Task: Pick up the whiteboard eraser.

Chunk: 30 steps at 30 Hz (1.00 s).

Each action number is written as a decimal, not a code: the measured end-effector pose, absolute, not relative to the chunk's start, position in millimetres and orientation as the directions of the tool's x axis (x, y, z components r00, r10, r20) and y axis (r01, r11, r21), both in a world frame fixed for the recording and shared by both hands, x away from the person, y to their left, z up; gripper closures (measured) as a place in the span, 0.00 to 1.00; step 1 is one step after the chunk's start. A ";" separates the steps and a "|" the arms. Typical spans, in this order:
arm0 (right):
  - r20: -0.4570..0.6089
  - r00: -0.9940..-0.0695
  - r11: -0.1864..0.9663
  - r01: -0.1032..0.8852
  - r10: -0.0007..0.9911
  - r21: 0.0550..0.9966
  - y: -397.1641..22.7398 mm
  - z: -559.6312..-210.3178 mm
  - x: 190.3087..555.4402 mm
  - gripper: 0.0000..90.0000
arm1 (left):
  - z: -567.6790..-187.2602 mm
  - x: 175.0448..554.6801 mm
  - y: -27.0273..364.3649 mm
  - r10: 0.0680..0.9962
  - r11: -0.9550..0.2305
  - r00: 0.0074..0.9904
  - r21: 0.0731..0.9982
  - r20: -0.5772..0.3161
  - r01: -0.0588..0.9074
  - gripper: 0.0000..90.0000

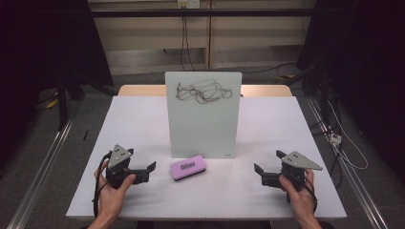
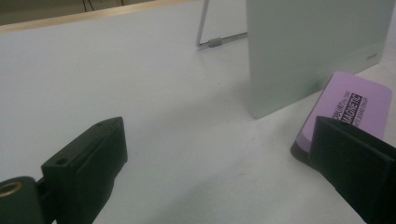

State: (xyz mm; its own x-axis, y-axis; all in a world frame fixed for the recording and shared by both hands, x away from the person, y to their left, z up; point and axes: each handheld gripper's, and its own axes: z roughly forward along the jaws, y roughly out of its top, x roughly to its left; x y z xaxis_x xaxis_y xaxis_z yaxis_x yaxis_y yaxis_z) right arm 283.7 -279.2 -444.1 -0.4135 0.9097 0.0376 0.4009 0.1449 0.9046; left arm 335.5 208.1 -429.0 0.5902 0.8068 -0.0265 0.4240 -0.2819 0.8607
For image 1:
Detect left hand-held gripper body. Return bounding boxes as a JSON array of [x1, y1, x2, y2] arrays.
[[105, 144, 151, 190]]

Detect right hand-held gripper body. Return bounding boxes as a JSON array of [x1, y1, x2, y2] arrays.
[[261, 150, 324, 193]]

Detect purple whiteboard eraser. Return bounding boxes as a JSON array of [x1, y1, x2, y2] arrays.
[[169, 154, 207, 182]]

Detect small glass whiteboard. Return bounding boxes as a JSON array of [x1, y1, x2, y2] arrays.
[[164, 71, 244, 159]]

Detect person's left hand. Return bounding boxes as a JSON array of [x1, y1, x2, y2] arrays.
[[94, 157, 138, 221]]

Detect person's right hand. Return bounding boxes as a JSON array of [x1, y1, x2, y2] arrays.
[[278, 168, 317, 221]]

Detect white table mat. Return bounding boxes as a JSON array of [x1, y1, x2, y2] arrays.
[[65, 94, 348, 221]]

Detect wooden table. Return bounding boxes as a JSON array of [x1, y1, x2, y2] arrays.
[[117, 83, 293, 97]]

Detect black curtain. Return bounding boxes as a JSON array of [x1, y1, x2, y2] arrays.
[[295, 0, 405, 184], [0, 0, 115, 171]]

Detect black horizontal bar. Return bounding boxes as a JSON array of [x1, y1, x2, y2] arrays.
[[90, 8, 317, 18]]

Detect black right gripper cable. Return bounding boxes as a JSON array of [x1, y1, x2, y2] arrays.
[[297, 173, 319, 215]]

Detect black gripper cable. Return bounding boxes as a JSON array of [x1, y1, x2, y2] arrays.
[[92, 151, 113, 219], [297, 173, 319, 215]]

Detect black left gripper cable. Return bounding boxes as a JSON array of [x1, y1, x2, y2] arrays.
[[92, 151, 113, 219]]

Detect white floor cable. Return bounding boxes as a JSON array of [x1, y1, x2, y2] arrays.
[[327, 99, 370, 171]]

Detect metal floor rail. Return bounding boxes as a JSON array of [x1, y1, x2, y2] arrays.
[[6, 106, 81, 229], [305, 94, 390, 229]]

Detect black floor cable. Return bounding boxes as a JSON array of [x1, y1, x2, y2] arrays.
[[223, 62, 298, 75]]

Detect black hanging cables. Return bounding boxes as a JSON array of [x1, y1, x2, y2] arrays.
[[180, 15, 197, 73]]

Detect wooden wall post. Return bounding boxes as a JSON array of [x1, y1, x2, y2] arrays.
[[204, 0, 214, 70]]

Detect white wall socket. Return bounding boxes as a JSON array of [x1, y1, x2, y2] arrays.
[[177, 0, 202, 10]]

